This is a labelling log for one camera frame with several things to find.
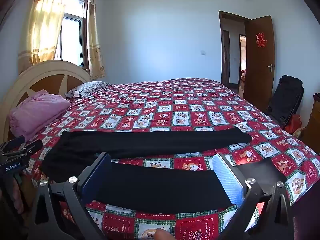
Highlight wide yellow curtain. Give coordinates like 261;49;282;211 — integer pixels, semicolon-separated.
18;0;75;75

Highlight red bag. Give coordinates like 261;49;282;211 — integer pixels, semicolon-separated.
285;114;302;134

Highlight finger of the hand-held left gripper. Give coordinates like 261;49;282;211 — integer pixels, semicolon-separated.
0;135;26;153
15;139;43;155

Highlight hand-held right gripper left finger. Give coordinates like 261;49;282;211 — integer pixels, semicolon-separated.
30;152;112;240

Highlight person's right hand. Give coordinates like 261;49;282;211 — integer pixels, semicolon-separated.
152;227;175;240

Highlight black pants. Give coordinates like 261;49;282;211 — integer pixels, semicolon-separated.
39;127;288;214

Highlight striped pillow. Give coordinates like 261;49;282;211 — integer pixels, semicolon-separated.
65;81;111;99

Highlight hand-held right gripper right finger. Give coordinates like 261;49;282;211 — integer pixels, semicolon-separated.
212;152;294;240

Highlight window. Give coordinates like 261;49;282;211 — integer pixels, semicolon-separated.
56;0;89;70

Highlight black folding chair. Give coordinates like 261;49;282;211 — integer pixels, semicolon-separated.
265;75;305;130

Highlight cream and brown headboard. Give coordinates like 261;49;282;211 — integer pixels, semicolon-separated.
0;60;92;143

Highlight pink folded blanket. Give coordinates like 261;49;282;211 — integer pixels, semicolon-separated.
9;91;71;142

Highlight red paper door decoration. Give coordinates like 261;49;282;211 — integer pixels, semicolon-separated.
255;32;266;47

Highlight red checked printed bedspread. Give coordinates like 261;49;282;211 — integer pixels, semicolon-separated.
24;77;320;240

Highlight brown wooden door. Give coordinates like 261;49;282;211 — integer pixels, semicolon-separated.
243;15;275;117

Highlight brown door frame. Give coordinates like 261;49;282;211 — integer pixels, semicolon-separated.
218;10;252;90

